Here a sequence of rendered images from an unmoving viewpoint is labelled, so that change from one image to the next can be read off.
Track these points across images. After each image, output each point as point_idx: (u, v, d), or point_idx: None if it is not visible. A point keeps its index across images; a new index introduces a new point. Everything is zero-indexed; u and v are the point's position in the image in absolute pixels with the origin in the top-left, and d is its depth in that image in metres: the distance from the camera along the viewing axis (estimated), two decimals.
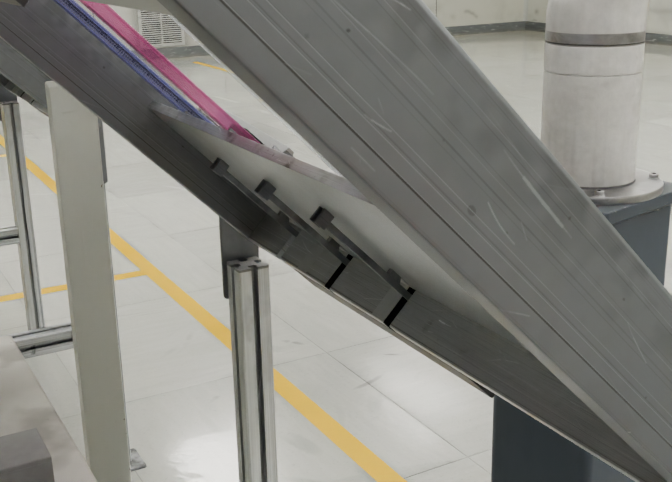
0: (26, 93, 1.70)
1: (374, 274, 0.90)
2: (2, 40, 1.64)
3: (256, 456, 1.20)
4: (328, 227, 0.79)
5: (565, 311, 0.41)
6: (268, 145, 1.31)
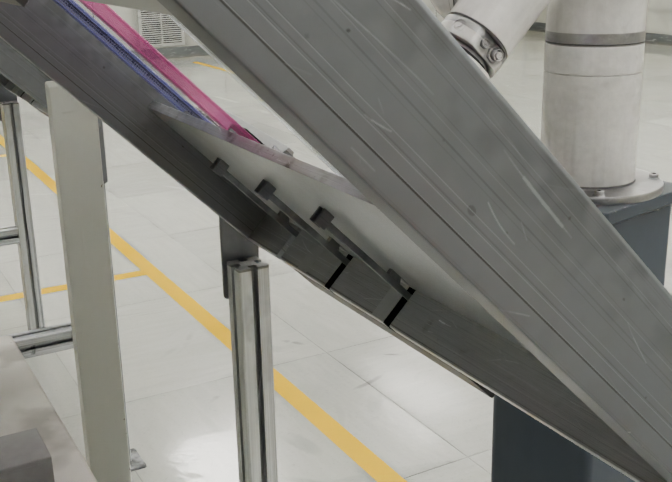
0: (26, 93, 1.70)
1: (374, 274, 0.90)
2: (2, 40, 1.64)
3: (256, 456, 1.20)
4: (328, 227, 0.79)
5: (565, 311, 0.41)
6: (268, 145, 1.31)
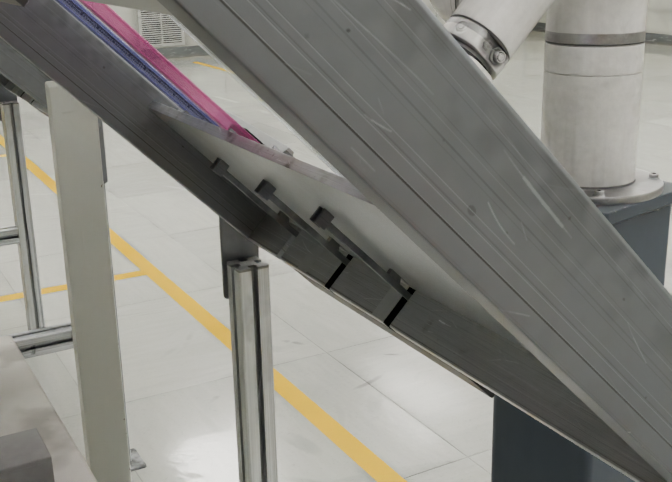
0: (26, 93, 1.70)
1: (374, 274, 0.90)
2: (2, 40, 1.64)
3: (256, 456, 1.20)
4: (328, 227, 0.79)
5: (565, 311, 0.41)
6: (268, 145, 1.31)
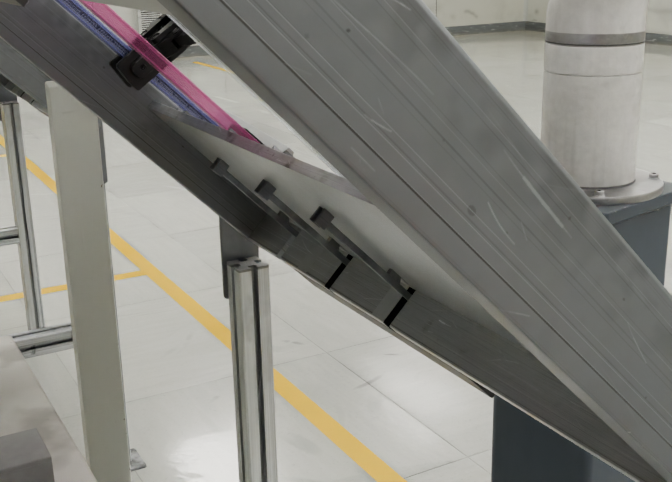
0: (26, 93, 1.70)
1: (374, 274, 0.90)
2: (2, 40, 1.64)
3: (256, 456, 1.20)
4: (328, 227, 0.79)
5: (565, 311, 0.41)
6: (268, 145, 1.31)
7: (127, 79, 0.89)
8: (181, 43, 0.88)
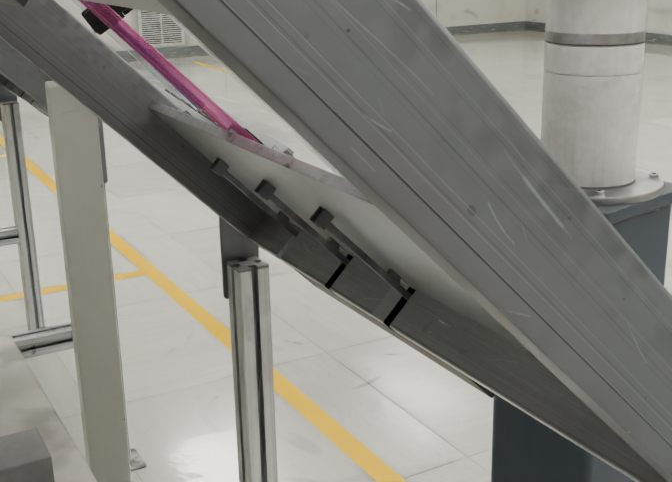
0: (26, 93, 1.70)
1: (374, 274, 0.90)
2: (2, 40, 1.64)
3: (256, 456, 1.20)
4: (328, 227, 0.79)
5: (565, 311, 0.41)
6: (268, 145, 1.31)
7: (91, 25, 1.17)
8: None
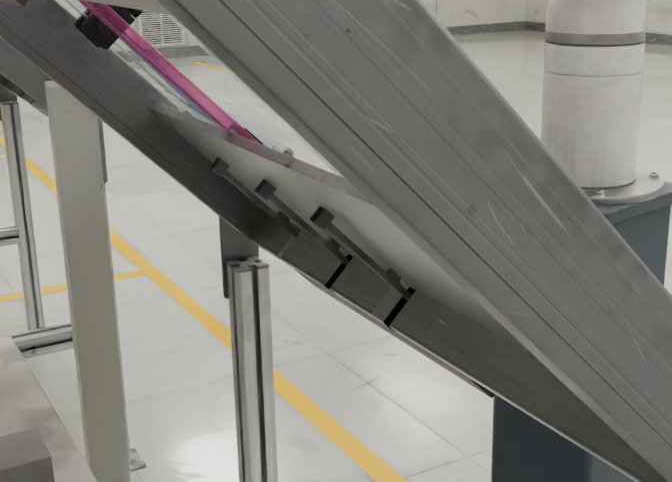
0: (26, 93, 1.70)
1: (374, 274, 0.90)
2: (2, 40, 1.64)
3: (256, 456, 1.20)
4: (328, 227, 0.79)
5: (565, 311, 0.41)
6: (268, 145, 1.31)
7: (94, 39, 0.86)
8: None
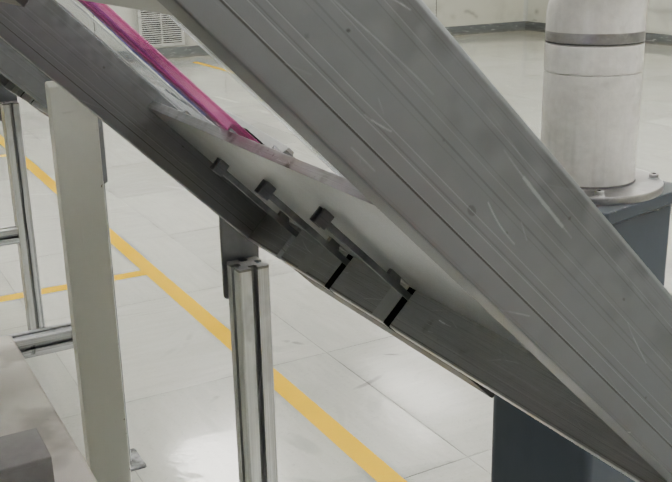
0: (26, 93, 1.70)
1: (374, 274, 0.90)
2: (2, 40, 1.64)
3: (256, 456, 1.20)
4: (328, 227, 0.79)
5: (565, 311, 0.41)
6: (268, 145, 1.31)
7: None
8: None
